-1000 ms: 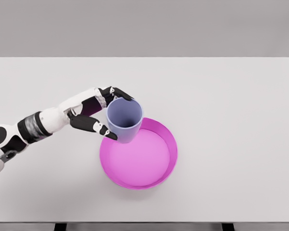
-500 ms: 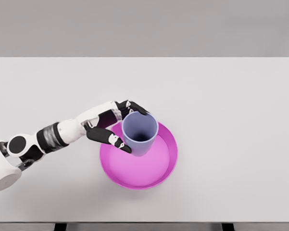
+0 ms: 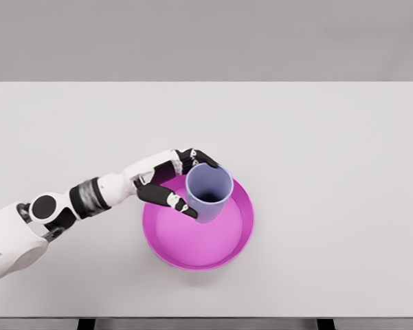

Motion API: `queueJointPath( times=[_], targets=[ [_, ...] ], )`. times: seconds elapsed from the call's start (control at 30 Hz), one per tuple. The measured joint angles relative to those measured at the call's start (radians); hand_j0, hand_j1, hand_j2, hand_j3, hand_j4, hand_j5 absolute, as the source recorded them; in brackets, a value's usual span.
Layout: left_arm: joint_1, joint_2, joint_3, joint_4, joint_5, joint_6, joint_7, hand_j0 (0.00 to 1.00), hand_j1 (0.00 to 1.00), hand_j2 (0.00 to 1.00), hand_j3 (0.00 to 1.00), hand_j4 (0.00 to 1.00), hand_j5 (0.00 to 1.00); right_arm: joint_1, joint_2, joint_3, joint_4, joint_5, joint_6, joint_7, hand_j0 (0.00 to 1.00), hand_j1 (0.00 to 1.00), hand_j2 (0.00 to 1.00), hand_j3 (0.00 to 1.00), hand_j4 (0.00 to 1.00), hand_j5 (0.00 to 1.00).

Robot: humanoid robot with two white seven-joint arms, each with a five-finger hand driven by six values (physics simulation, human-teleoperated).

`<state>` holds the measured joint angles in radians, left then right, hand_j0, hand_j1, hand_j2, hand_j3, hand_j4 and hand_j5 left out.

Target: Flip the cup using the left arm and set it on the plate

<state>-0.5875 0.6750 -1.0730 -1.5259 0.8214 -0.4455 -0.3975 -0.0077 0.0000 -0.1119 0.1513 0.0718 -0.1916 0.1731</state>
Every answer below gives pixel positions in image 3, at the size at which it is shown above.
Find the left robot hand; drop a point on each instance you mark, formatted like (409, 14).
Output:
(147, 168)

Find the lavender blue cup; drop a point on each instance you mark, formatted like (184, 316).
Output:
(209, 192)

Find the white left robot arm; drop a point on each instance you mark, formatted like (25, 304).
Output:
(17, 237)

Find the magenta pink plate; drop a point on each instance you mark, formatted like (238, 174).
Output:
(199, 240)

